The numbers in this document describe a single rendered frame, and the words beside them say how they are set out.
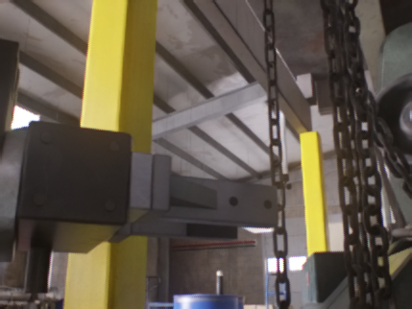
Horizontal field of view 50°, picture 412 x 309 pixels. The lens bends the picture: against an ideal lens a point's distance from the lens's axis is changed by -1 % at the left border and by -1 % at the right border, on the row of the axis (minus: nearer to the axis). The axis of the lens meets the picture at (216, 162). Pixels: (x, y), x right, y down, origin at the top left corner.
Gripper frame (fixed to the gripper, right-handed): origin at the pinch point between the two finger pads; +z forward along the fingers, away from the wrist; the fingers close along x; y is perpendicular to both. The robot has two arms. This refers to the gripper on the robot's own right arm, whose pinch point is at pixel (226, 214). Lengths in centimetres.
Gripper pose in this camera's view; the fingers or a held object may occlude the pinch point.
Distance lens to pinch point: 31.0
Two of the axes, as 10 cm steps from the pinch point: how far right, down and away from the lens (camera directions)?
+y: 0.1, 9.5, -3.1
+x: 4.0, -2.9, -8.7
